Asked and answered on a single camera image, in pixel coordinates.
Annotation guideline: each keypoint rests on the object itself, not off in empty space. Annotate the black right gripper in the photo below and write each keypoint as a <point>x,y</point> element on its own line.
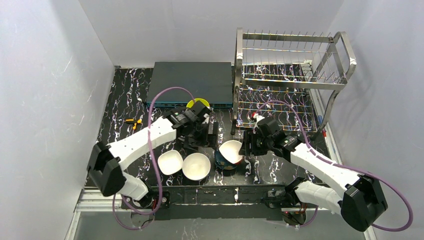
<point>249,145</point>

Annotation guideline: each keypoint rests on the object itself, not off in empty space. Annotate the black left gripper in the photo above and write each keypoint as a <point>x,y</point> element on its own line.
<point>205,134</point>

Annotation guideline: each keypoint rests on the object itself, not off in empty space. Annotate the orange white bowl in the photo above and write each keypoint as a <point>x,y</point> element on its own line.
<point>230,151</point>

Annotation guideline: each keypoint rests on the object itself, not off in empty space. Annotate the white round bowl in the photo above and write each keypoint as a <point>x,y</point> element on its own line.
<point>196,166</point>

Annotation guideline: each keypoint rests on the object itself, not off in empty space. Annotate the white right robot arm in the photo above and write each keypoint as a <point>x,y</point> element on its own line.
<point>357,197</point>

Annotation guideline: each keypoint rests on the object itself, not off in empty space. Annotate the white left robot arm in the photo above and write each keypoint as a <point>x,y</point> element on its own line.
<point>108,162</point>

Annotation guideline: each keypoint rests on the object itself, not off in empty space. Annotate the stainless steel dish rack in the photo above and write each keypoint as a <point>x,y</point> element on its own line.
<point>294,77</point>

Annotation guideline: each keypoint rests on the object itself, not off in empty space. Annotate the yellow bowl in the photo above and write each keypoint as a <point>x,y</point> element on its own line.
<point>201,100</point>

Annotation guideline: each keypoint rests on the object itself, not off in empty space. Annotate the white square bowl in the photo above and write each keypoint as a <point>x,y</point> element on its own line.
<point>170,162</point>

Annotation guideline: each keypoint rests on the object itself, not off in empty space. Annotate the orange black small tool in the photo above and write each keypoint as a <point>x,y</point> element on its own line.
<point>133,122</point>

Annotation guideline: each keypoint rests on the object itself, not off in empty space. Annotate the dark teal network switch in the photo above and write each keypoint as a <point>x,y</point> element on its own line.
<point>211,81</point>

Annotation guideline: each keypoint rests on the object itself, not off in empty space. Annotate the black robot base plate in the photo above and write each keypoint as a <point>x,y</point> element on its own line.
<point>268,202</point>

